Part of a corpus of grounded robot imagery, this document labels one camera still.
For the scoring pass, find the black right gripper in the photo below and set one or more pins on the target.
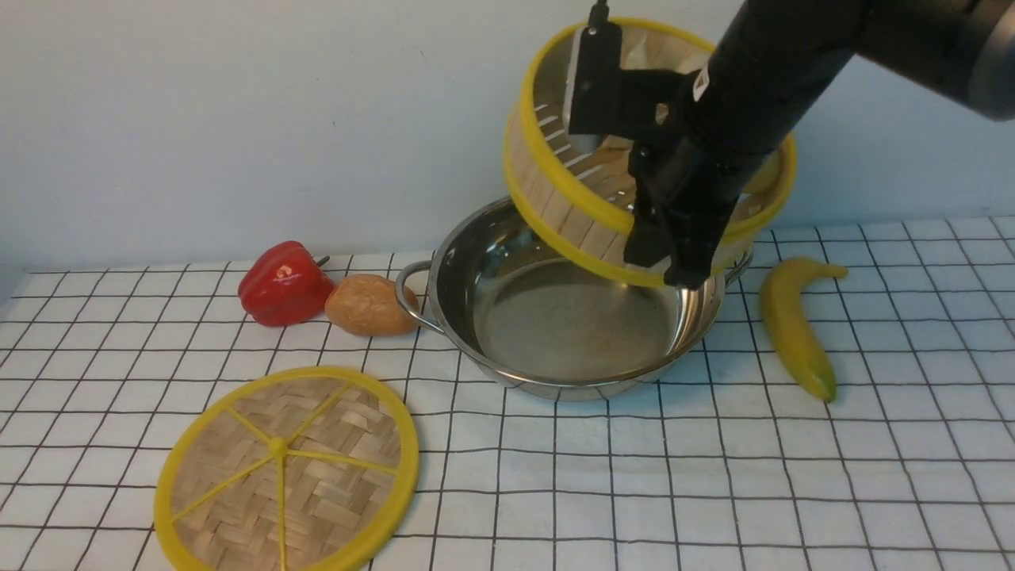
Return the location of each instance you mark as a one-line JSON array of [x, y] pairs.
[[685, 194]]

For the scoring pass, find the yellow-rimmed bamboo steamer basket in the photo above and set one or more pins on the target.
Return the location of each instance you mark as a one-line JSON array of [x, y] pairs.
[[581, 202]]

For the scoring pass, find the woven bamboo steamer lid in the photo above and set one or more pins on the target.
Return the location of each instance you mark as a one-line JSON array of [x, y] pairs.
[[312, 468]]

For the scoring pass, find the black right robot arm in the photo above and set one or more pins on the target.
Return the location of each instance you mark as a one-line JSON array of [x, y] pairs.
[[774, 62]]

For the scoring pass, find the stainless steel pot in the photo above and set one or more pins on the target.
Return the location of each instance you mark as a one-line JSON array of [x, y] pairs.
[[535, 321]]

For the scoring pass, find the yellow banana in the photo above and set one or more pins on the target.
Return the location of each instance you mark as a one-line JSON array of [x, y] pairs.
[[792, 336]]

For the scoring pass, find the brown potato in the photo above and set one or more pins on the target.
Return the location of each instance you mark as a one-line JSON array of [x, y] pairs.
[[365, 305]]

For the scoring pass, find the white checkered tablecloth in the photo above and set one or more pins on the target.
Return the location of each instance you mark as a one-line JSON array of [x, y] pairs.
[[726, 464]]

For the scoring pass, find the red bell pepper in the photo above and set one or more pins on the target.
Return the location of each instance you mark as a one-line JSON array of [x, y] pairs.
[[285, 287]]

